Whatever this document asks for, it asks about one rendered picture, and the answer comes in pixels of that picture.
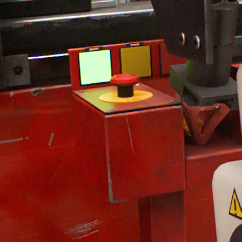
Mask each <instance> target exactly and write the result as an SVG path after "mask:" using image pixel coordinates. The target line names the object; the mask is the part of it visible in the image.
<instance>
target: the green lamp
mask: <svg viewBox="0 0 242 242"><path fill-rule="evenodd" d="M79 59H80V72H81V80H82V84H89V83H98V82H105V81H110V78H111V63H110V50H106V51H97V52H87V53H80V54H79Z"/></svg>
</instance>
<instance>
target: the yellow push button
mask: <svg viewBox="0 0 242 242"><path fill-rule="evenodd" d="M203 123H204V122H203V121H202V120H201V119H199V118H198V125H199V130H200V132H201V130H202V126H203ZM183 126H184V138H186V139H187V140H192V137H191V134H190V130H189V128H188V125H187V123H186V120H185V119H183Z"/></svg>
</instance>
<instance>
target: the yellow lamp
mask: <svg viewBox="0 0 242 242"><path fill-rule="evenodd" d="M120 51H121V60H122V73H132V74H135V75H137V76H138V77H148V76H151V58H150V46H140V47H135V48H125V49H121V50H120Z"/></svg>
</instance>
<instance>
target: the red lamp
mask: <svg viewBox="0 0 242 242"><path fill-rule="evenodd" d="M160 53H161V65H162V75H164V74H169V73H170V66H171V65H178V64H186V63H187V59H185V58H181V57H178V56H175V55H171V54H169V53H167V49H166V46H165V44H161V45H160Z"/></svg>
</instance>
